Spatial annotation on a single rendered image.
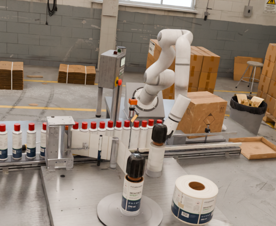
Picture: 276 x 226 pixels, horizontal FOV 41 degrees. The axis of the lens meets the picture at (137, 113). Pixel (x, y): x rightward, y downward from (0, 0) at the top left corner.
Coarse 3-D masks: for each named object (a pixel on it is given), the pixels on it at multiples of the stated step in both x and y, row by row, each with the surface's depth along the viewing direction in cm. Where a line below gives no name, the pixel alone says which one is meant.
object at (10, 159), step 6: (198, 144) 252; (204, 144) 253; (168, 150) 238; (174, 150) 239; (180, 150) 240; (186, 150) 241; (192, 150) 242; (198, 150) 244; (12, 156) 208; (24, 156) 209; (36, 156) 211; (78, 156) 217; (84, 156) 218; (0, 162) 201; (6, 162) 202
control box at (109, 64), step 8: (104, 56) 206; (112, 56) 204; (120, 56) 210; (104, 64) 207; (112, 64) 206; (104, 72) 209; (112, 72) 207; (104, 80) 210; (112, 80) 209; (112, 88) 210
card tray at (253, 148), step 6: (234, 138) 273; (240, 138) 275; (246, 138) 277; (252, 138) 279; (258, 138) 281; (264, 138) 280; (246, 144) 273; (252, 144) 274; (258, 144) 276; (264, 144) 277; (270, 144) 274; (246, 150) 264; (252, 150) 265; (258, 150) 266; (264, 150) 267; (270, 150) 268; (246, 156) 254; (252, 156) 250; (258, 156) 252; (264, 156) 254; (270, 156) 256
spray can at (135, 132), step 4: (136, 124) 223; (132, 128) 224; (136, 128) 223; (132, 132) 224; (136, 132) 224; (132, 136) 225; (136, 136) 225; (132, 140) 226; (136, 140) 226; (132, 144) 227; (136, 144) 227; (132, 148) 227; (132, 152) 228
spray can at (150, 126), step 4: (152, 120) 228; (148, 124) 229; (152, 124) 228; (148, 128) 228; (152, 128) 228; (148, 132) 229; (148, 136) 230; (148, 140) 231; (152, 140) 233; (148, 144) 232
